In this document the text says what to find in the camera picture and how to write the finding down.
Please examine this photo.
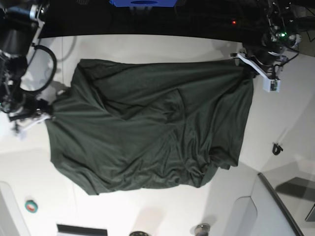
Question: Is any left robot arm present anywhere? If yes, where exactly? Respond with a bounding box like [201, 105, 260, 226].
[230, 0, 301, 84]

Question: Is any black clip on table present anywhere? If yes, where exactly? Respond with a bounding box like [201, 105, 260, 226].
[272, 143, 284, 156]

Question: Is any black round dial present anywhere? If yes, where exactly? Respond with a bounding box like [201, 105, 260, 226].
[129, 231, 149, 236]

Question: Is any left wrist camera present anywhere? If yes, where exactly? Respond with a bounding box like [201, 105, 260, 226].
[263, 78, 281, 92]

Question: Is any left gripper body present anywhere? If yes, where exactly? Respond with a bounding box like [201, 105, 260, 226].
[230, 45, 288, 80]

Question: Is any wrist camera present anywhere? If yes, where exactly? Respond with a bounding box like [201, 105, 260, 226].
[16, 129, 27, 141]
[263, 78, 281, 92]

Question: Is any black cable bundle background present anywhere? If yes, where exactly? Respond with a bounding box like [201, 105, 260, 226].
[291, 0, 315, 47]

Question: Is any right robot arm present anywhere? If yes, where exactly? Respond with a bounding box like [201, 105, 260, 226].
[0, 0, 57, 134]

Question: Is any dark green t-shirt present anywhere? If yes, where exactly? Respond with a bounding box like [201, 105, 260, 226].
[46, 59, 254, 195]

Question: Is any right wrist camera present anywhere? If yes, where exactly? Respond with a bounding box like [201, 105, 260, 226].
[16, 129, 27, 141]

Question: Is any blue mount plate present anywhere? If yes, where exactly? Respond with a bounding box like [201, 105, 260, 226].
[109, 0, 177, 7]

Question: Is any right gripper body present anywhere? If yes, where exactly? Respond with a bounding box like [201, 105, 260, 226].
[0, 94, 48, 130]

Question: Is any grey round knob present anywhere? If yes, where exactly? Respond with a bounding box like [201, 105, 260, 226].
[194, 223, 211, 236]

